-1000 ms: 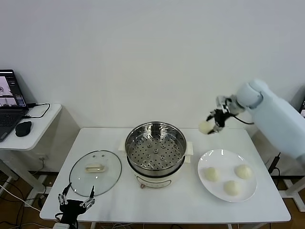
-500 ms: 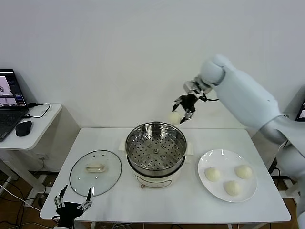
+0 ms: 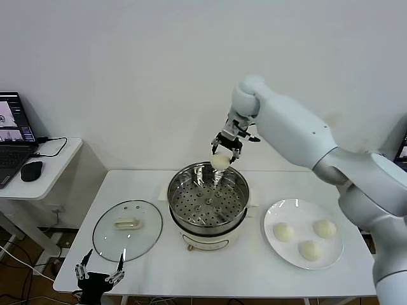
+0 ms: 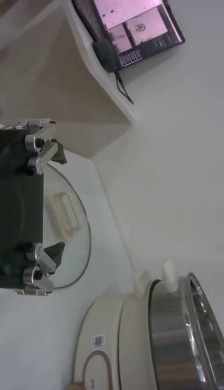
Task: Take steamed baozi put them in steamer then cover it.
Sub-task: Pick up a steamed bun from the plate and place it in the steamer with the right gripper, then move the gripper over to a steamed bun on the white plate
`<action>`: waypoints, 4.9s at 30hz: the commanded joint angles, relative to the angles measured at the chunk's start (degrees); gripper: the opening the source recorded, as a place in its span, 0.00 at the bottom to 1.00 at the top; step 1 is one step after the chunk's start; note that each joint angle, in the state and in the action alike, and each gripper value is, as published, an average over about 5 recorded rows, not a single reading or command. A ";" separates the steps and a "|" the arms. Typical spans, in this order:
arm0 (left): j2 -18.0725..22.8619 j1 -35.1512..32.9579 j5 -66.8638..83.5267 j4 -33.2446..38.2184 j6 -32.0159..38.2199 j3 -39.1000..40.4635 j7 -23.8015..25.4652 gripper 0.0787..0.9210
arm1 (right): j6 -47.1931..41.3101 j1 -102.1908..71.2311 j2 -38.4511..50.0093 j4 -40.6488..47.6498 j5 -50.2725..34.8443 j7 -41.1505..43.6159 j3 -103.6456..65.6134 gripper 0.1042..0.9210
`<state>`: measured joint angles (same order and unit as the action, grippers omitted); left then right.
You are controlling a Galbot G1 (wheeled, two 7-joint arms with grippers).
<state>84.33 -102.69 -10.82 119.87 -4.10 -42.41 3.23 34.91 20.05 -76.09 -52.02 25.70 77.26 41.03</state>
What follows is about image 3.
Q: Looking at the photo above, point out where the cream electric cooker base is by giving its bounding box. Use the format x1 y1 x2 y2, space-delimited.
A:
167 203 257 253

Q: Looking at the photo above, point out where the black laptop charger cable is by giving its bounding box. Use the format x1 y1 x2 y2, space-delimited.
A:
31 136 69 159

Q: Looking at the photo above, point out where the white side table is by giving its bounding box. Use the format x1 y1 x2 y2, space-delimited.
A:
0 137 108 266

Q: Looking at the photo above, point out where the glass lid with cream handle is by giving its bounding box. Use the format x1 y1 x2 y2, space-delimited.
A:
92 199 163 263

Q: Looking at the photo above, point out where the white round plate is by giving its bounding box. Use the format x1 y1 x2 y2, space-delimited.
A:
263 198 345 271

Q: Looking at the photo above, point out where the open black laptop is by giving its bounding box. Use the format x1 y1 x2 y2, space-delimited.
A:
0 91 39 191
394 133 407 165

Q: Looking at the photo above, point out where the white floor cable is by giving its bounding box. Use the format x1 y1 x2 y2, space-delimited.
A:
0 243 57 283

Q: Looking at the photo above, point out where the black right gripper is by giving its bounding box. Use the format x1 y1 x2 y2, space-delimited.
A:
209 111 252 165

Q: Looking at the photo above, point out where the black computer mouse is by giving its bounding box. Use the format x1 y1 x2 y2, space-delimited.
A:
20 160 44 183

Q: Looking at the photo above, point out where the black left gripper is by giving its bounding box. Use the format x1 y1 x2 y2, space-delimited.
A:
74 248 127 305

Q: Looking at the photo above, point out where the stainless steel steamer basket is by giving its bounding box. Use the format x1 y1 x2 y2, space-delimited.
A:
158 161 260 228

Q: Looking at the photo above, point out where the white steamed baozi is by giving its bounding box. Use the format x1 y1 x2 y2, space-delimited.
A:
210 152 231 171
273 222 295 242
312 219 337 239
298 240 324 262

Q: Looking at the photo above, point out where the black floor cable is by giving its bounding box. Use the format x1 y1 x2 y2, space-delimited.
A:
0 234 64 305

